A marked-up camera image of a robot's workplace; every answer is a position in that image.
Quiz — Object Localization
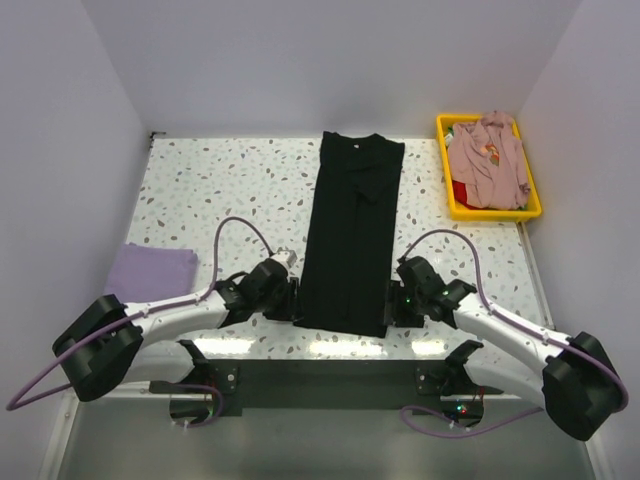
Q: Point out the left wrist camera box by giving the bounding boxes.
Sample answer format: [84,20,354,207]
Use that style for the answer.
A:
[271,249,297,270]

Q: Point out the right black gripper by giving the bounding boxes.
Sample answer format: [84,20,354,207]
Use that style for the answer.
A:
[376,279,425,329]

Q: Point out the aluminium extrusion rail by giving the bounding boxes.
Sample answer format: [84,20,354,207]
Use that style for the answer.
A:
[62,355,594,401]

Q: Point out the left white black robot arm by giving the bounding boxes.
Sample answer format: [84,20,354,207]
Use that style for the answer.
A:
[52,250,296,402]

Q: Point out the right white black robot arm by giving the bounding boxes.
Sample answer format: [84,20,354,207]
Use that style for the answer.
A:
[389,256,628,441]

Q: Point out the folded lavender t shirt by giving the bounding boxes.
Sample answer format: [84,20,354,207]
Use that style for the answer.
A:
[103,243,198,303]

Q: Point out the yellow plastic bin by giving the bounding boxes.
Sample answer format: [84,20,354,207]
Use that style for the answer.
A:
[436,114,542,222]

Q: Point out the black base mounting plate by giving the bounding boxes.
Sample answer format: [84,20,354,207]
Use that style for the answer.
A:
[150,360,498,423]

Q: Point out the pink shirt in bin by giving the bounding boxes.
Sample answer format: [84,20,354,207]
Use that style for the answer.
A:
[447,111,531,210]

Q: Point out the black t shirt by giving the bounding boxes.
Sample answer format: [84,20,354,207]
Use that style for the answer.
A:
[297,132,405,338]

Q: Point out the red garment in bin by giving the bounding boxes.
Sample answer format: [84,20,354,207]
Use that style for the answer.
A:
[452,181,468,207]

